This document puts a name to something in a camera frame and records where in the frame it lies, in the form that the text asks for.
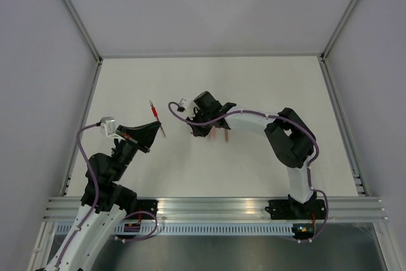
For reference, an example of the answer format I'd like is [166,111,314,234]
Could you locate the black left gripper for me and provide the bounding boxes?
[111,121,161,181]

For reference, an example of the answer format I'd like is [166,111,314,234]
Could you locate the translucent orange highlighter marker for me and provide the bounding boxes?
[209,128,217,141]

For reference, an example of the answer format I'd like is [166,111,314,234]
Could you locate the wooden orange highlighter pencil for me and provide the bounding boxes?
[224,129,229,143]

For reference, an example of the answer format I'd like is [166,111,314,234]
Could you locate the red gel pen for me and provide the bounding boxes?
[149,100,167,138]

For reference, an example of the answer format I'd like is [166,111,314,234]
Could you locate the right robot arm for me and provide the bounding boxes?
[177,91,318,218]

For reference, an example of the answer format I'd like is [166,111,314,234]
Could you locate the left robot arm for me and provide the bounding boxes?
[44,117,161,270]

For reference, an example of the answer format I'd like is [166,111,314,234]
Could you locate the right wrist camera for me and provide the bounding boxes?
[177,98,195,117]

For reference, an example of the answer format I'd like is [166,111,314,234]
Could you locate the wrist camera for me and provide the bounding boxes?
[177,98,195,117]
[100,116,117,138]

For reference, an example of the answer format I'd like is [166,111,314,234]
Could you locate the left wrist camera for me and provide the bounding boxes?
[100,116,117,138]

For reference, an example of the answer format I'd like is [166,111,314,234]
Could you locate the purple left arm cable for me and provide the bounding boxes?
[55,121,158,268]

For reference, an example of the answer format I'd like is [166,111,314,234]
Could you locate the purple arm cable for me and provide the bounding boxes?
[55,121,158,268]
[167,101,329,243]

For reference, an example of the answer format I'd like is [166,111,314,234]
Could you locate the aluminium mounting rail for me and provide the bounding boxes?
[44,197,390,223]

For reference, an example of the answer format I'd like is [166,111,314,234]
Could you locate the white slotted cable duct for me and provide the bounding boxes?
[113,223,294,237]

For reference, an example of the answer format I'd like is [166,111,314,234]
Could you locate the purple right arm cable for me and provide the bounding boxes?
[167,101,329,243]

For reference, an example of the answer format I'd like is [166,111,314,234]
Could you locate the left aluminium frame post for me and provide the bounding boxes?
[43,0,103,62]

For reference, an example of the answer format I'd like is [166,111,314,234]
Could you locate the aluminium frame post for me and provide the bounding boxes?
[319,0,380,61]
[43,0,103,62]

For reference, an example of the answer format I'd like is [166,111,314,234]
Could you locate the right aluminium frame post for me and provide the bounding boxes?
[319,0,380,61]

